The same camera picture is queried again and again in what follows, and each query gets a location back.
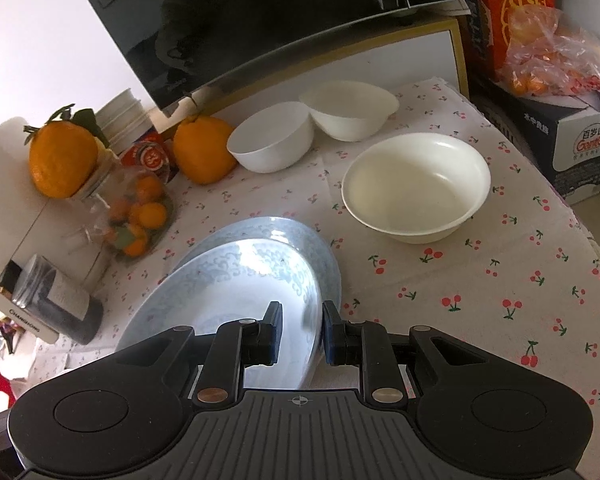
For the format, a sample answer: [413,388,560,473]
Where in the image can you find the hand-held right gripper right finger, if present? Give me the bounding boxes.
[321,301,486,406]

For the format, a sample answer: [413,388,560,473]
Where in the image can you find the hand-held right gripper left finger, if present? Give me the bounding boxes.
[115,301,283,407]

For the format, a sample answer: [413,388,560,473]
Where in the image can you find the blue patterned porcelain plate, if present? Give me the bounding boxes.
[115,240,323,393]
[172,216,342,353]

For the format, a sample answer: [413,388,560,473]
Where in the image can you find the medium white bowl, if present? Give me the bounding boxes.
[299,80,400,142]

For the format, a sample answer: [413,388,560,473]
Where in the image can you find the cherry print tablecloth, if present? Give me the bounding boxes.
[30,77,600,461]

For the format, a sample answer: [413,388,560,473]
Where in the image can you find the large white shallow bowl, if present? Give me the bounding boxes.
[341,133,492,245]

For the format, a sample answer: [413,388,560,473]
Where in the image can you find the clear bag of small oranges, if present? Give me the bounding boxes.
[65,155,175,261]

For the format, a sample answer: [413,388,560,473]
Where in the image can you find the small deep white bowl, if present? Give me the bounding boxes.
[226,101,315,174]

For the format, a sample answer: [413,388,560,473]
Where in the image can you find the large orange with stem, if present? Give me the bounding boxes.
[172,110,237,185]

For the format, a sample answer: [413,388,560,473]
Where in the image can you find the dark clear lidded jar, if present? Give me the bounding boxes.
[11,254,105,346]

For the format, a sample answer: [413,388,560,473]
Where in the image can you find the red lidded can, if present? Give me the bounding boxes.
[120,132,176,181]

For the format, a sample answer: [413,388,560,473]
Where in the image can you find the white remote control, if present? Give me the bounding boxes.
[0,287,61,345]

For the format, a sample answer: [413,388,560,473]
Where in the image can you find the stack of white paper cups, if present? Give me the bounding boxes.
[97,88,149,153]

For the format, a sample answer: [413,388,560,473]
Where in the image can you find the large orange with leaves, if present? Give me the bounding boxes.
[24,104,101,200]

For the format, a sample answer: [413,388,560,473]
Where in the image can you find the dark blue cardboard box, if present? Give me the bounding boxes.
[472,77,600,206]

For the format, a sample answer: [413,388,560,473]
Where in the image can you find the black glossy appliance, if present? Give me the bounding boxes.
[82,0,456,111]

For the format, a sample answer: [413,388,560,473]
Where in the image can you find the plastic bag of oranges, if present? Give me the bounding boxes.
[497,7,600,98]

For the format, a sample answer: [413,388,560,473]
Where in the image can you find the white cabinet with gold frame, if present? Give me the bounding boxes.
[195,15,470,117]

